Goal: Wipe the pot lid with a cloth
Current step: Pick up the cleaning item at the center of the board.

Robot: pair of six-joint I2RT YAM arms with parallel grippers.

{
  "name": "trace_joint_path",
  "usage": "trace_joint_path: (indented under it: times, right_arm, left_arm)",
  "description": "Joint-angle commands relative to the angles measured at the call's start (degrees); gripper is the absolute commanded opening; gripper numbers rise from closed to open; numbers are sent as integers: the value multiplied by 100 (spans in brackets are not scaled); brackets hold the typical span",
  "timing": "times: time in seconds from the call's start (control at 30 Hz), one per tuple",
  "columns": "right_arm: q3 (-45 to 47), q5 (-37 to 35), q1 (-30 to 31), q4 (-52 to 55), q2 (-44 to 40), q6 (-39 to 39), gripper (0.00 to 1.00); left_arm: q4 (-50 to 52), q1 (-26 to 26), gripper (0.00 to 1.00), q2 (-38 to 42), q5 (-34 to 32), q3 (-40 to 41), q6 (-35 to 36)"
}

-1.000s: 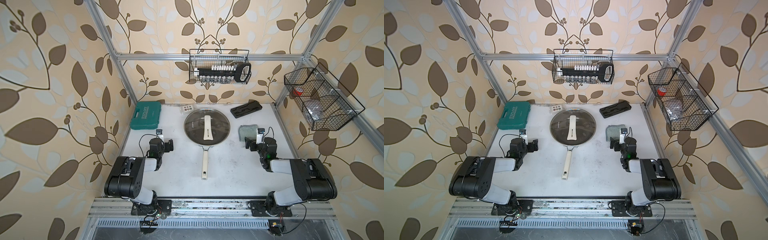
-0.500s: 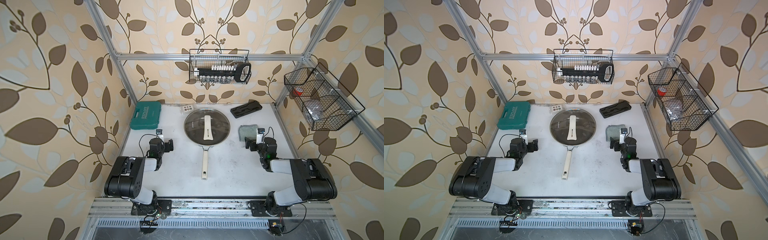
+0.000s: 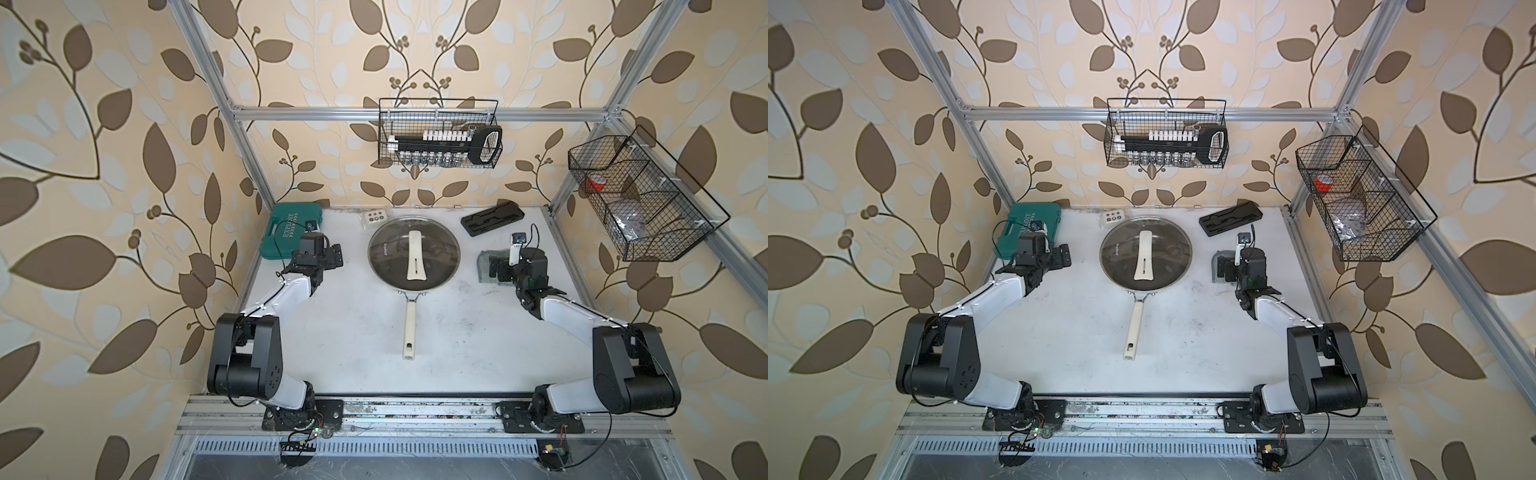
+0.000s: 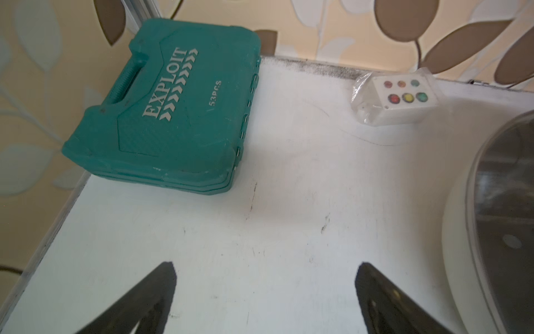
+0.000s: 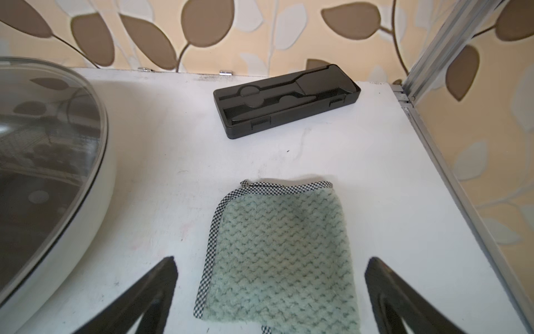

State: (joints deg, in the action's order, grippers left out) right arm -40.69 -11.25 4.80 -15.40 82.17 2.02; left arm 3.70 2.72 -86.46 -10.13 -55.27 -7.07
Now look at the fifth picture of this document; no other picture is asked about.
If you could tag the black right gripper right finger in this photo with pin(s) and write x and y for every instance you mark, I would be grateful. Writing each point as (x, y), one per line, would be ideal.
(397, 306)

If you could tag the green waffle cloth checkered trim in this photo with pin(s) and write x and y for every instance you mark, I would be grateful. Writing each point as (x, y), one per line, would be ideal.
(279, 256)

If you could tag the cream frying pan dark interior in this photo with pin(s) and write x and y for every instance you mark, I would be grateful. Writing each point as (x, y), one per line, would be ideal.
(63, 257)

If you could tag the glass pot lid cream handle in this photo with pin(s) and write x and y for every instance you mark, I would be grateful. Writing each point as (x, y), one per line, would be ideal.
(54, 134)

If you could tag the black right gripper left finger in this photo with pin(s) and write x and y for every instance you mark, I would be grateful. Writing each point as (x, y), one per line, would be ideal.
(145, 304)

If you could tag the aluminium frame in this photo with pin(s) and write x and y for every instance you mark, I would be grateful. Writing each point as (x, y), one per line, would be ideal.
(470, 80)

